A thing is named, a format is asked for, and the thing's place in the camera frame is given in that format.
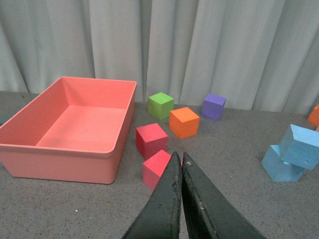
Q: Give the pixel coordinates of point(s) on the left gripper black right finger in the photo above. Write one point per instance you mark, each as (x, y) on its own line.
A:
(208, 214)

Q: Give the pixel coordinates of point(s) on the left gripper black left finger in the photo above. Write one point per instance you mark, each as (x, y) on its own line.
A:
(160, 217)

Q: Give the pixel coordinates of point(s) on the light blue foam cube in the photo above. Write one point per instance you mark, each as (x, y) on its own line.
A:
(278, 170)

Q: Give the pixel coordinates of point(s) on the light blue cube with marks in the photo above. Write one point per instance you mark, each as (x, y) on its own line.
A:
(300, 146)

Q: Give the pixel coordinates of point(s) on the red foam cube front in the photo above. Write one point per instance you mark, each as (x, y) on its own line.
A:
(154, 167)

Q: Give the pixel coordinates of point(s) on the red foam cube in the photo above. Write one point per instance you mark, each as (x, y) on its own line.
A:
(150, 139)
(154, 167)

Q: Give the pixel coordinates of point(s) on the red foam cube rear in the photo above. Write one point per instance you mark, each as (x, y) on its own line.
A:
(150, 139)

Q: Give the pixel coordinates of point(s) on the orange foam cube left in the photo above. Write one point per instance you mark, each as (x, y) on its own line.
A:
(183, 122)

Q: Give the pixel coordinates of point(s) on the purple foam cube far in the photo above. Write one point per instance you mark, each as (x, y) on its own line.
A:
(213, 106)

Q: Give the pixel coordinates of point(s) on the green foam cube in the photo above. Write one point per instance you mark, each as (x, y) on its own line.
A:
(160, 105)

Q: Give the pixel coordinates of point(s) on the salmon pink plastic bin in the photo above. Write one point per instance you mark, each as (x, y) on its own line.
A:
(75, 130)

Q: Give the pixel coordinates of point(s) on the orange foam cube behind pink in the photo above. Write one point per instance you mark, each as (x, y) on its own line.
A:
(314, 116)

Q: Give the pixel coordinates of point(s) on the grey curtain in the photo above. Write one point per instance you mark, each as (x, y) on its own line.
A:
(259, 54)

